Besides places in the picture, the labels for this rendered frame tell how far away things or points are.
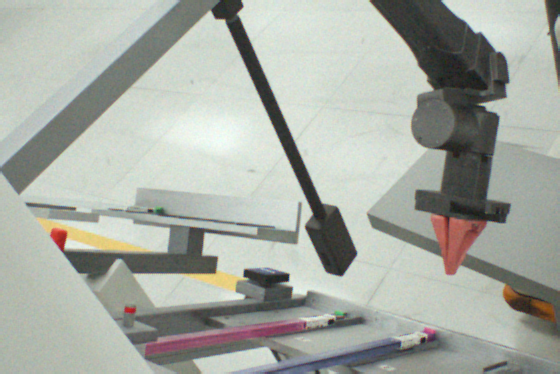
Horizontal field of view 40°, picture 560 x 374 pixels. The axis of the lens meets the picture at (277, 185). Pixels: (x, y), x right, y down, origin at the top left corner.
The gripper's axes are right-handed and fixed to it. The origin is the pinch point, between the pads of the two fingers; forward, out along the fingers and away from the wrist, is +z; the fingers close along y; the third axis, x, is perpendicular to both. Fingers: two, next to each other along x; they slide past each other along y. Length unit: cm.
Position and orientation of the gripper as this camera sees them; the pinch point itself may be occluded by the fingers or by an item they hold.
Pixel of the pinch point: (451, 268)
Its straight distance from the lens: 100.1
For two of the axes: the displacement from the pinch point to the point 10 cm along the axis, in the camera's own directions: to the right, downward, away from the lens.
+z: -1.4, 9.9, 0.7
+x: 6.3, 0.4, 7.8
